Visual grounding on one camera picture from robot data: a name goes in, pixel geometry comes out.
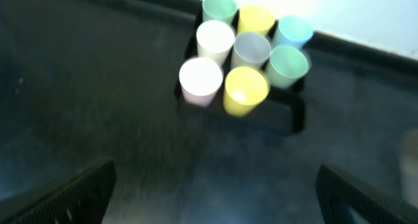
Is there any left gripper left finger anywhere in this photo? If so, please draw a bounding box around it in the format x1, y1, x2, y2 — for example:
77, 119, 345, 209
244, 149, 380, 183
0, 158, 118, 224

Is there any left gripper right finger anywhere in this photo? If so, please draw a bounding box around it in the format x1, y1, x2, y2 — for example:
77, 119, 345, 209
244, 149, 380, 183
314, 163, 418, 224

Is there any yellow cup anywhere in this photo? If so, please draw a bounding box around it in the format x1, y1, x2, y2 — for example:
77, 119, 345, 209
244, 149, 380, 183
237, 4, 276, 35
223, 66, 271, 118

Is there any pink cup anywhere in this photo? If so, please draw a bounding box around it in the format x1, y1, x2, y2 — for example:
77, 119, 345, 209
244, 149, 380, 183
178, 56, 225, 108

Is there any black tray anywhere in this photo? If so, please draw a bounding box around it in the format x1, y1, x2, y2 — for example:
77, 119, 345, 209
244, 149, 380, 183
174, 7, 308, 136

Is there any green cup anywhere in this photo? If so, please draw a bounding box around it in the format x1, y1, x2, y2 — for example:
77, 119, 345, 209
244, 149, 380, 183
264, 44, 311, 90
201, 0, 238, 25

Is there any blue cup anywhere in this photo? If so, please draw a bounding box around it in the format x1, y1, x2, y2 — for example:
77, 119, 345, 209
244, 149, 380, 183
271, 15, 314, 50

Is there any grey cup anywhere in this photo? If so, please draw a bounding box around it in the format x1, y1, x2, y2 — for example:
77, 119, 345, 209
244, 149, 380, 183
231, 31, 272, 71

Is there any white cup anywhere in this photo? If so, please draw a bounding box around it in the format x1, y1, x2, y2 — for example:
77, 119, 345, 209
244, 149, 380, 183
195, 20, 236, 67

